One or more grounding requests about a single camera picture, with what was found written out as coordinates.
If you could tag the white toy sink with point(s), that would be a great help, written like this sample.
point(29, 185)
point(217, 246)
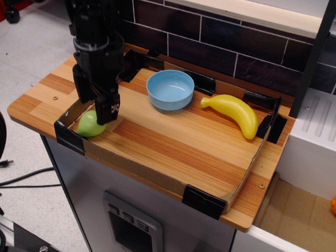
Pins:
point(308, 159)

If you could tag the cardboard fence with black tape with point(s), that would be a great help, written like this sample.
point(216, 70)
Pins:
point(195, 155)

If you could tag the grey toy oven control panel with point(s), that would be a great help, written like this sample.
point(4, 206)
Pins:
point(131, 228)

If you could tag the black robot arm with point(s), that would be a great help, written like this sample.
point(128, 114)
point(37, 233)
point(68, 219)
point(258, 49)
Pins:
point(93, 21)

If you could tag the light blue plastic bowl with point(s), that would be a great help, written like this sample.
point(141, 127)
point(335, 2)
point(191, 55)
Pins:
point(170, 90)

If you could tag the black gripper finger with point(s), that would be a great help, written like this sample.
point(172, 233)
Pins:
point(83, 86)
point(107, 106)

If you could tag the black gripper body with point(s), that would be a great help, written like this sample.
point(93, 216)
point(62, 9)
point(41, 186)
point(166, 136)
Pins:
point(101, 64)

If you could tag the green toy pear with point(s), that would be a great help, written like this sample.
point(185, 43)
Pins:
point(88, 125)

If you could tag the orange toy fruit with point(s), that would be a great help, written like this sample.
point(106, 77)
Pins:
point(333, 205)

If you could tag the yellow toy banana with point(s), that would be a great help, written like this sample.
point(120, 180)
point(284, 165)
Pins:
point(235, 109)

